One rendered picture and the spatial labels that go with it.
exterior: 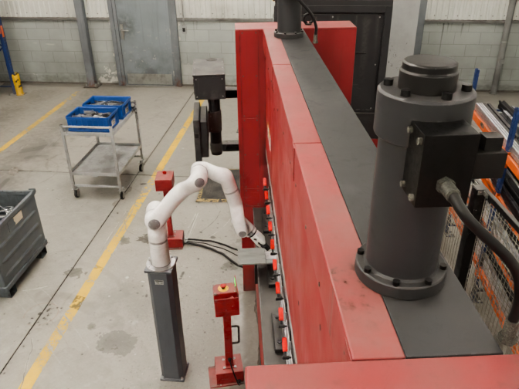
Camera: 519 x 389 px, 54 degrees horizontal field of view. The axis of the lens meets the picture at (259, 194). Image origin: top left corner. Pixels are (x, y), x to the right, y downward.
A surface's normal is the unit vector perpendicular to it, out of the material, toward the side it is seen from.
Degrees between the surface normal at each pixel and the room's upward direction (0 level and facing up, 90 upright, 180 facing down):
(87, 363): 0
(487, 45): 90
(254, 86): 90
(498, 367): 0
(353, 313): 0
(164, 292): 90
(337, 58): 90
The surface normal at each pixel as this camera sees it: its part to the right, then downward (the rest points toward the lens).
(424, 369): -0.01, -0.88
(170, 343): -0.10, 0.48
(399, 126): -0.62, 0.38
